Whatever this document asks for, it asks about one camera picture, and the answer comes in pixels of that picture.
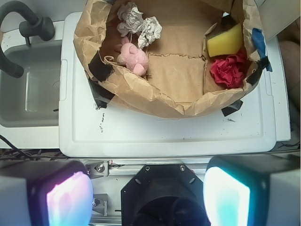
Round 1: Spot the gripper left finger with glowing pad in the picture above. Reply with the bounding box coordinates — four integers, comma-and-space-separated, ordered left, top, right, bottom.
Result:
0, 160, 94, 226

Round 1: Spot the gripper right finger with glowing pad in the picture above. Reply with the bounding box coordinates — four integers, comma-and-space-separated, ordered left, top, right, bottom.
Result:
203, 154, 301, 226

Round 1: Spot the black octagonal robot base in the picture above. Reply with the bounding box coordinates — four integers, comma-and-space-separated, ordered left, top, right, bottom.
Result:
121, 164, 211, 226

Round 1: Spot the yellow and green sponge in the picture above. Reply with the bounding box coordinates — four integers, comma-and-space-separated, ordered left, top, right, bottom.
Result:
207, 24, 244, 57

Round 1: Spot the white plastic lid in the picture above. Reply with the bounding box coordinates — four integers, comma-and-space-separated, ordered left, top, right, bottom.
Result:
59, 12, 291, 159

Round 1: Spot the grey sink basin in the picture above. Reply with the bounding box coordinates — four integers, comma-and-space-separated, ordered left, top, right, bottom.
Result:
0, 20, 65, 128

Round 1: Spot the crumpled red cloth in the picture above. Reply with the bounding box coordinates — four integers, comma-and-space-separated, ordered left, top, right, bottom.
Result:
210, 50, 247, 89

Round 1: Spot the brown paper bag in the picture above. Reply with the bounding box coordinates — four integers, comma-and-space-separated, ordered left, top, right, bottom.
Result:
73, 0, 271, 118

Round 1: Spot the pink plush toy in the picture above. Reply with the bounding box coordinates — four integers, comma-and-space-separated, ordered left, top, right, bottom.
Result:
114, 37, 149, 77

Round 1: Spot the black faucet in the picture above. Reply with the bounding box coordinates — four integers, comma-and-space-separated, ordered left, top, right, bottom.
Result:
0, 0, 55, 78

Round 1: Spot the crumpled white paper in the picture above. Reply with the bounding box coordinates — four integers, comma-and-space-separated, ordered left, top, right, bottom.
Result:
117, 2, 162, 49

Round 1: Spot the thin black cable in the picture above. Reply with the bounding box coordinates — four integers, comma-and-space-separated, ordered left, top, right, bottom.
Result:
0, 134, 64, 161

